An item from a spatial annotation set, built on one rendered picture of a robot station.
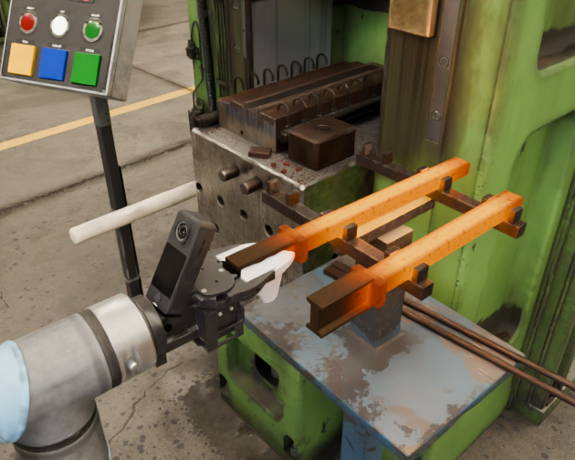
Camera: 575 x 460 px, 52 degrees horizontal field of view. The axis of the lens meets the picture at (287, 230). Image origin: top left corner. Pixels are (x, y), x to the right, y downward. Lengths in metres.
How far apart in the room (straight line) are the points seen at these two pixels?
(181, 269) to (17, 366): 0.18
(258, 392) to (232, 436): 0.18
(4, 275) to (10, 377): 2.04
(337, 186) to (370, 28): 0.57
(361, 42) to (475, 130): 0.65
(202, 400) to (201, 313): 1.26
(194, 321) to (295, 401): 0.87
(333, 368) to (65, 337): 0.47
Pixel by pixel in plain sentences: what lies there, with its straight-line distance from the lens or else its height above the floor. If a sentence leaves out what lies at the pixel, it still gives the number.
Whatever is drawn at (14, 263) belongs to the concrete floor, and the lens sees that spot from 2.71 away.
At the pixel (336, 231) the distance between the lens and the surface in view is 0.79.
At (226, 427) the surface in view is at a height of 0.00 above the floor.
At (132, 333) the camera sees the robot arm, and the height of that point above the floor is 1.03.
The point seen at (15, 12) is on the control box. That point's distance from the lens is 1.74.
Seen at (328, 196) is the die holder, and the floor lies 0.87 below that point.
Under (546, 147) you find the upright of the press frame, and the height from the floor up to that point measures 0.89.
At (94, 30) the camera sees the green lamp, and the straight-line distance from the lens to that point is 1.56.
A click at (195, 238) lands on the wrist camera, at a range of 0.64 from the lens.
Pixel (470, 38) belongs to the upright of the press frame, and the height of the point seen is 1.19.
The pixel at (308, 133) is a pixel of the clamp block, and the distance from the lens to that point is 1.18.
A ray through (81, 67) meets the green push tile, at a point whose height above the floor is 1.01.
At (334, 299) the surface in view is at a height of 1.05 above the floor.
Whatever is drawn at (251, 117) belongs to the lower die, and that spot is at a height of 0.97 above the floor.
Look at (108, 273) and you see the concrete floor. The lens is 2.51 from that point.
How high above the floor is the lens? 1.46
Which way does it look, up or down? 33 degrees down
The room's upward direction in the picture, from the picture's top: straight up
